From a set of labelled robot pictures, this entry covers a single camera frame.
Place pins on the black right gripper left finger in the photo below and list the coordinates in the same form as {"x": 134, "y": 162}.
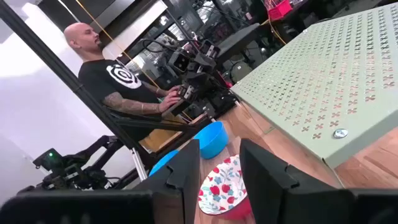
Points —
{"x": 168, "y": 199}

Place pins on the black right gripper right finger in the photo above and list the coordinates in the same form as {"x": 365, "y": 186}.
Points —
{"x": 280, "y": 199}

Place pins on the blue plastic bowl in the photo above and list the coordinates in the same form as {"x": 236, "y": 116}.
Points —
{"x": 211, "y": 140}
{"x": 161, "y": 163}

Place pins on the red bowls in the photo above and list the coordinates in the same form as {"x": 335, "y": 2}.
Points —
{"x": 222, "y": 186}

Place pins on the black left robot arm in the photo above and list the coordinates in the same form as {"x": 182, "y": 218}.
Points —
{"x": 99, "y": 149}

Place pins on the person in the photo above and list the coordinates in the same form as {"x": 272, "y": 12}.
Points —
{"x": 102, "y": 81}

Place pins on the green perforated metal shelf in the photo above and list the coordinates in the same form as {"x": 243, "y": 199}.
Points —
{"x": 326, "y": 77}

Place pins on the black desk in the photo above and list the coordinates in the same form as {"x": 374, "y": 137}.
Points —
{"x": 239, "y": 40}

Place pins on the red plastic crate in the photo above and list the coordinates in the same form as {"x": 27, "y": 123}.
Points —
{"x": 280, "y": 11}

